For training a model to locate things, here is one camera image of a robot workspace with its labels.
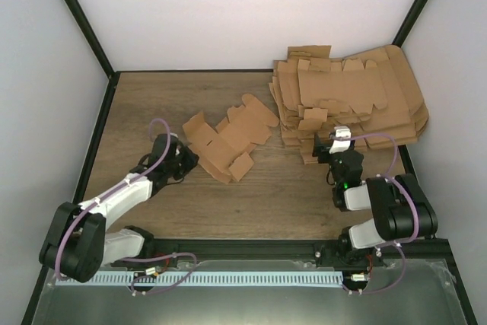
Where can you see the light blue slotted cable duct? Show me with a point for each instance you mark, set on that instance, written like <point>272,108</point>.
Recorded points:
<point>216,279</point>

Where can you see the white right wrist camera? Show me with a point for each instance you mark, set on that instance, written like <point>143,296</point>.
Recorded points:
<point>341,139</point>

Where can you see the brown cardboard box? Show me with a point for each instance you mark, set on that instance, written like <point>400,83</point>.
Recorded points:
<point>224,151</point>

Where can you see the stack of flat cardboard blanks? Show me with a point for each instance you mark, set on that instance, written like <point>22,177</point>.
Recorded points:
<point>374,93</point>

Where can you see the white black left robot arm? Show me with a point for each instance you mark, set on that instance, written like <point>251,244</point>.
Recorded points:
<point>78,242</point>

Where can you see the black front mounting rail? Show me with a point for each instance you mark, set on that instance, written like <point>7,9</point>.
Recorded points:
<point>324,253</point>

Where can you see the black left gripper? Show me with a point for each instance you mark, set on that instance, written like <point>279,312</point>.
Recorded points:
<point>192,160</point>

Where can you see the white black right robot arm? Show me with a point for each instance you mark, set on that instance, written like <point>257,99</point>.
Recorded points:
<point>400,210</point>

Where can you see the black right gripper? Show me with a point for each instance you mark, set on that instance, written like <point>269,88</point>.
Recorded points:
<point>320,149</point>

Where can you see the clear acrylic front plate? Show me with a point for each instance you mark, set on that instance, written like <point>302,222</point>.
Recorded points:
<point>411,292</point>

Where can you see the black back left frame post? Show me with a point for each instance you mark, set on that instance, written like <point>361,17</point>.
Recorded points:
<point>85,27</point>

